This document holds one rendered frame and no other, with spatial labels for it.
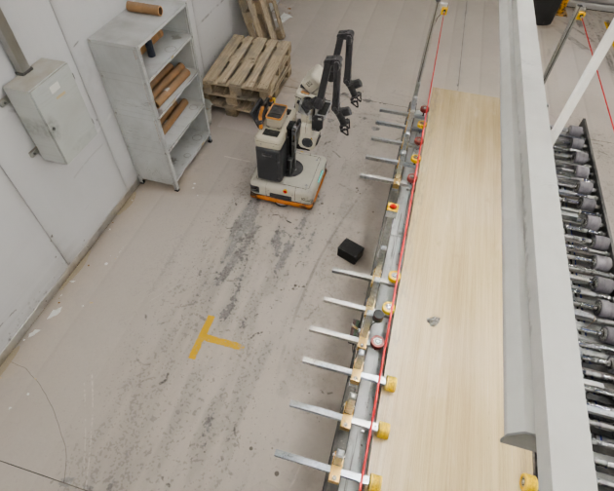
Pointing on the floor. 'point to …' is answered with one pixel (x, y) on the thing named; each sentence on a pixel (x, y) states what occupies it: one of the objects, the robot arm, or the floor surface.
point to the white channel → (552, 266)
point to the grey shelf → (172, 25)
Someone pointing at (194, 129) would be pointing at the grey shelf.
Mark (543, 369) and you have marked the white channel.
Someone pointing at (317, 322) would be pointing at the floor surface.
